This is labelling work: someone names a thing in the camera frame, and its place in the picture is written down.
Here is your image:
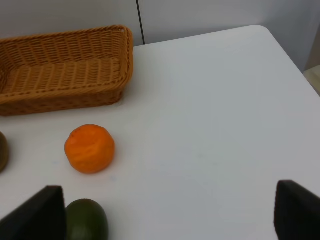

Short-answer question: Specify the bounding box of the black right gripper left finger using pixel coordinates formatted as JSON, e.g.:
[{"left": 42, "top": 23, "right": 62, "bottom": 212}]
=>
[{"left": 0, "top": 185, "right": 67, "bottom": 240}]

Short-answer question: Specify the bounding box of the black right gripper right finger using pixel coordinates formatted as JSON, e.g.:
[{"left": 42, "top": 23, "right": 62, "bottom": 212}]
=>
[{"left": 273, "top": 180, "right": 320, "bottom": 240}]

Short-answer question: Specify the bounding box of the dark green avocado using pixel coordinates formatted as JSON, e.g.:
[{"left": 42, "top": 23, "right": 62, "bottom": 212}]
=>
[{"left": 65, "top": 198, "right": 109, "bottom": 240}]

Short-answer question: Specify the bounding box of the brown kiwi fruit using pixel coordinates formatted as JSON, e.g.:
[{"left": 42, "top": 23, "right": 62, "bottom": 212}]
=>
[{"left": 0, "top": 132, "right": 9, "bottom": 172}]

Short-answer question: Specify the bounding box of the orange tangerine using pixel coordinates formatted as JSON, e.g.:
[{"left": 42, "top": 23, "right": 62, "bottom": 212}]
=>
[{"left": 64, "top": 124, "right": 116, "bottom": 174}]

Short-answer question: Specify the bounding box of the orange wicker basket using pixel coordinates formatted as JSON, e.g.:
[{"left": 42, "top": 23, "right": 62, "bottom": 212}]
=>
[{"left": 0, "top": 25, "right": 134, "bottom": 117}]

